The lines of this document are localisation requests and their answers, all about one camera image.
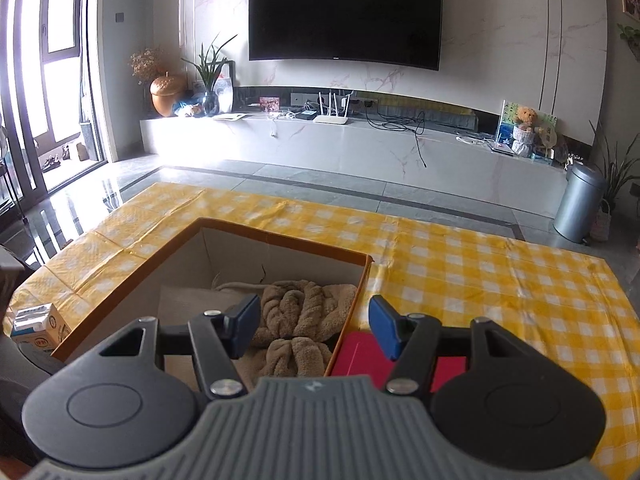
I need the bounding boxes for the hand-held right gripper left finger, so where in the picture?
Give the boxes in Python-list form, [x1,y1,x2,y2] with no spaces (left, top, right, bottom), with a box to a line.
[97,294,263,398]

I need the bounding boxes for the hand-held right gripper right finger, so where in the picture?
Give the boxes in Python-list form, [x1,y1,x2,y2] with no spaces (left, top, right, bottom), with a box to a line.
[369,296,548,397]

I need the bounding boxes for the brown plush towel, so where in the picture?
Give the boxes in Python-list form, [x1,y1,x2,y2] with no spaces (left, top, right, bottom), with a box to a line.
[215,280,358,378]

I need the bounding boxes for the orange-rimmed cardboard box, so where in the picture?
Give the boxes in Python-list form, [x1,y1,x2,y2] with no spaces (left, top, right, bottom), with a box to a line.
[52,217,373,378]

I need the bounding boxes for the red cloth item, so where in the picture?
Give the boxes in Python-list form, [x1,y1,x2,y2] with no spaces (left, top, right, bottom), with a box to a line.
[330,330,468,396]

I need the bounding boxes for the yellow checked tablecloth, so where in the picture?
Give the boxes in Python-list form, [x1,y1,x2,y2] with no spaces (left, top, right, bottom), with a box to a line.
[10,182,640,480]

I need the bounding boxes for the white marble television cabinet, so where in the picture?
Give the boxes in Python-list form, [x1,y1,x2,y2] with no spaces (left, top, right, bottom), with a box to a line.
[139,110,576,201]

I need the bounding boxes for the milk carton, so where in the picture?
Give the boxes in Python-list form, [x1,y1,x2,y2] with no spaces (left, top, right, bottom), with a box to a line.
[11,302,72,352]

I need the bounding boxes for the white router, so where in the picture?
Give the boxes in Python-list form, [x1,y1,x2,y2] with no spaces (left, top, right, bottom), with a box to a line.
[312,91,351,125]

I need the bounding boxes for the silver trash can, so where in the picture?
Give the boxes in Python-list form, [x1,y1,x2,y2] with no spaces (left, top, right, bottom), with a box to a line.
[553,162,606,244]

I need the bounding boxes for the illustrated poster board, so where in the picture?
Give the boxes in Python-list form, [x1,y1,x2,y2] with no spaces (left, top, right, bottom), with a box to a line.
[495,100,558,161]

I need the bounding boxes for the green plant in glass vase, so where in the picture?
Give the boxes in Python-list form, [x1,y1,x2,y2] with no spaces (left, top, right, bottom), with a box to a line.
[181,34,238,116]

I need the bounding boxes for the acorn-shaped jar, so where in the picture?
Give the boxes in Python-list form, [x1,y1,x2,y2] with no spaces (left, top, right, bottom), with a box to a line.
[150,74,187,118]

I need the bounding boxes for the teddy bear in white basket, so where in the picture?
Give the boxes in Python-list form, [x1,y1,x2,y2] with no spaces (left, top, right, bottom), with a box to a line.
[511,106,543,159]

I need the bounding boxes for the long-leaf plant in woven basket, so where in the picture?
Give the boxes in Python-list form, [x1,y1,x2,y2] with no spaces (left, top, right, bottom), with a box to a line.
[587,120,640,243]

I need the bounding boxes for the dried flower bunch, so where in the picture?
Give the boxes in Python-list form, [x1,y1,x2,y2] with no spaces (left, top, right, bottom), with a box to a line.
[127,49,168,86]

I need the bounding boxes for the glass balcony door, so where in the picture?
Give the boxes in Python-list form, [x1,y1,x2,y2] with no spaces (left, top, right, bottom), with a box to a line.
[0,0,106,211]

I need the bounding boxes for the hanging vine plant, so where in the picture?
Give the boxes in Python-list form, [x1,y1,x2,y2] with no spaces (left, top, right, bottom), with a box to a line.
[617,22,640,63]

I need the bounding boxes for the black cables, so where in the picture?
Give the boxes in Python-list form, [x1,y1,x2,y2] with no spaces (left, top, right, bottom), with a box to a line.
[365,105,428,168]

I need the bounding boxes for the black wall television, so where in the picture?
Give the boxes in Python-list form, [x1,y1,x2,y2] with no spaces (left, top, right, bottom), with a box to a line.
[248,0,444,72]

